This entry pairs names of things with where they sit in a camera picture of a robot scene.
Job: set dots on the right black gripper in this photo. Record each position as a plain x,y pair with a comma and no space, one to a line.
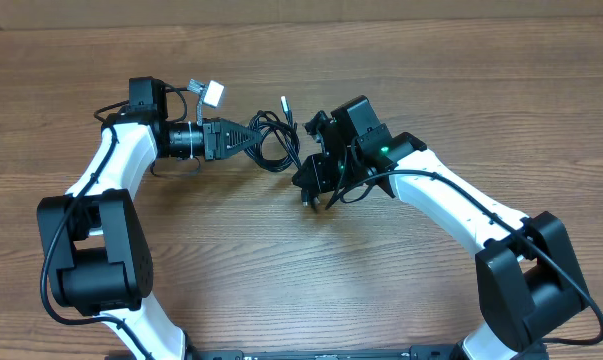
311,176

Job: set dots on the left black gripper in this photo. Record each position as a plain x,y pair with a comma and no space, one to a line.
211,139

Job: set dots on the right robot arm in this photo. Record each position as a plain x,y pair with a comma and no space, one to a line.
528,276

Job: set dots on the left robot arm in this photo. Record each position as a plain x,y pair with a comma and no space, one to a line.
97,264

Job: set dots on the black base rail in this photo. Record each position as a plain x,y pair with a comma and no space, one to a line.
416,352

